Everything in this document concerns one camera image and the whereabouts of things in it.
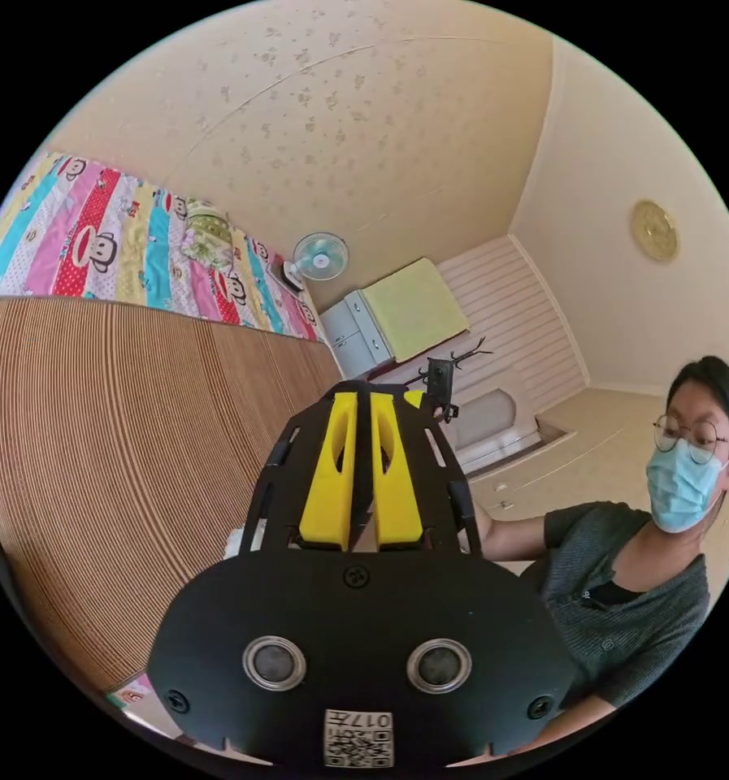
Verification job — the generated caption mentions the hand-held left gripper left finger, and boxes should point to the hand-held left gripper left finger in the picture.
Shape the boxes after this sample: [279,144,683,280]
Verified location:
[298,392,360,553]

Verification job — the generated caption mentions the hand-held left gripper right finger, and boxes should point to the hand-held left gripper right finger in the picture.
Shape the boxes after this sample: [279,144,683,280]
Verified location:
[370,393,427,552]

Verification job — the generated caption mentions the person's right forearm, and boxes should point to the person's right forearm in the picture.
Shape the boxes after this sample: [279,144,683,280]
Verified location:
[471,502,551,563]

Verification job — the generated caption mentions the person's left forearm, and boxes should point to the person's left forearm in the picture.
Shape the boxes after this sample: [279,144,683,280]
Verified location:
[510,693,618,758]

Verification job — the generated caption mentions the black branched coat rack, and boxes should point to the black branched coat rack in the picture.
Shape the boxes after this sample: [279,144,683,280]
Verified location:
[449,336,495,366]

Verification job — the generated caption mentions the grey cupboard with yellow cloth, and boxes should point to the grey cupboard with yellow cloth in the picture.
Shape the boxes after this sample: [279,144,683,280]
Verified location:
[319,256,471,380]

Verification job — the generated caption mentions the small white fan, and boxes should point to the small white fan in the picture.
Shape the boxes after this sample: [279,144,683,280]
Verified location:
[281,231,350,291]

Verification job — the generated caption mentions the bed with woven mat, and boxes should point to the bed with woven mat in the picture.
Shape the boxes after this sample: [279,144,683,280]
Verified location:
[0,149,348,711]

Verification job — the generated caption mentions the green floral pillow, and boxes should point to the green floral pillow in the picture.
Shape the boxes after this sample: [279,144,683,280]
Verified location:
[180,199,238,271]

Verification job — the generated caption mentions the person's body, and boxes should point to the person's body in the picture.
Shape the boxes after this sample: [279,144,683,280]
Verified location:
[518,355,729,727]

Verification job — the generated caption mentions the round gold wall clock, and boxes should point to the round gold wall clock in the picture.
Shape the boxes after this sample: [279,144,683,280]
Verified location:
[630,199,680,264]

